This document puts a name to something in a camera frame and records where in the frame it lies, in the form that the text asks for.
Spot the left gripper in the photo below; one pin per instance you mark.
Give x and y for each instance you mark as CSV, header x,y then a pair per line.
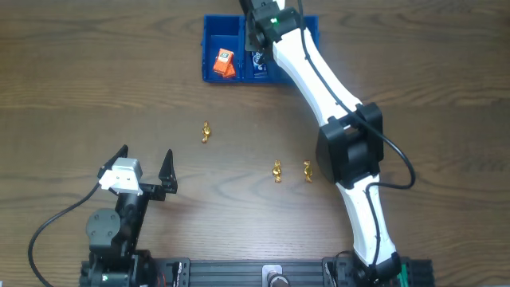
x,y
151,192

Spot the gold candy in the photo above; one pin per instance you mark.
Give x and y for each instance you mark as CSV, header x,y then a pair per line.
x,y
308,171
206,131
277,171

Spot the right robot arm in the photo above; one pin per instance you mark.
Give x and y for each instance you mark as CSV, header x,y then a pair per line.
x,y
318,79

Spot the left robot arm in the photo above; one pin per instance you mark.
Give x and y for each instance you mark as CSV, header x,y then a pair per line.
x,y
103,229

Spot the blue candy pack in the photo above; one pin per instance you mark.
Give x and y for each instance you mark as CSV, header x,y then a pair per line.
x,y
260,68

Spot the blue tray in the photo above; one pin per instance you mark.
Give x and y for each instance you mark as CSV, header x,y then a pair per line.
x,y
211,28

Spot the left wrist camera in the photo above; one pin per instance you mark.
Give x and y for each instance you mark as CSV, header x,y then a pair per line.
x,y
121,175

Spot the mounting rail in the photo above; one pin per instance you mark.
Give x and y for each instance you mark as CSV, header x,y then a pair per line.
x,y
239,275

